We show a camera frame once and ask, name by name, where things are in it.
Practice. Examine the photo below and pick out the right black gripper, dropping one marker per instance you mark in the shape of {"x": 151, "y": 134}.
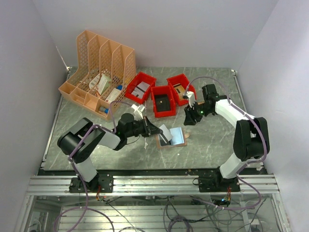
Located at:
{"x": 190, "y": 116}

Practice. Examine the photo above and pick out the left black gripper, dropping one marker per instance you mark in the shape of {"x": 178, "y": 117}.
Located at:
{"x": 149, "y": 129}

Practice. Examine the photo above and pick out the black VIP card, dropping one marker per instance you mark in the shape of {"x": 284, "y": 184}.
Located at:
{"x": 162, "y": 142}

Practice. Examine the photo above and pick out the tan leather card holder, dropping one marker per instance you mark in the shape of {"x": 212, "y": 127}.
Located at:
{"x": 179, "y": 138}

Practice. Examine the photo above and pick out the red bin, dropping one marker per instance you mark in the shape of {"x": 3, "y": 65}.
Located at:
{"x": 140, "y": 77}
{"x": 164, "y": 104}
{"x": 182, "y": 79}

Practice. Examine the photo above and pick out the gold striped card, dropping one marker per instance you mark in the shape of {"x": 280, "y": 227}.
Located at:
{"x": 180, "y": 91}

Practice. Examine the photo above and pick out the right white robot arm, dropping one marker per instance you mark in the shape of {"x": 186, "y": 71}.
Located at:
{"x": 251, "y": 140}

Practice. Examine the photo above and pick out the grey white boxes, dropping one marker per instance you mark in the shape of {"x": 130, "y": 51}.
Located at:
{"x": 140, "y": 89}

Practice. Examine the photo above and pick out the red white box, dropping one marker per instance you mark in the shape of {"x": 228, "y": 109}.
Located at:
{"x": 113, "y": 95}

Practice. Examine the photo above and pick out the blue capped bottle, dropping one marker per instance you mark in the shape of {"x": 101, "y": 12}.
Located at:
{"x": 103, "y": 110}

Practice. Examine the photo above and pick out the green white box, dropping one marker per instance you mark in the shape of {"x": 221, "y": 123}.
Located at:
{"x": 103, "y": 84}

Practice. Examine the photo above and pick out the white labelled packet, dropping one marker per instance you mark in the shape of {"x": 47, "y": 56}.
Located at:
{"x": 94, "y": 81}

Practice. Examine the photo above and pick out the peach mesh file organizer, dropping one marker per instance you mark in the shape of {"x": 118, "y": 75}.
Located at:
{"x": 105, "y": 68}

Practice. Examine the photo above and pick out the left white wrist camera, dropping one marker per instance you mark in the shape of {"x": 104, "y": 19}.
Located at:
{"x": 137, "y": 111}

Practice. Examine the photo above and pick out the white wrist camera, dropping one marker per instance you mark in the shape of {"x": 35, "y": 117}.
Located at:
{"x": 190, "y": 96}
{"x": 137, "y": 111}

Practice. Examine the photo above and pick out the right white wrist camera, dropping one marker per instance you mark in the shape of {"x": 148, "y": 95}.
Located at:
{"x": 190, "y": 96}

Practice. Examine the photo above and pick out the aluminium rail frame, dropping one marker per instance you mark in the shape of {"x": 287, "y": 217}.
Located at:
{"x": 153, "y": 186}

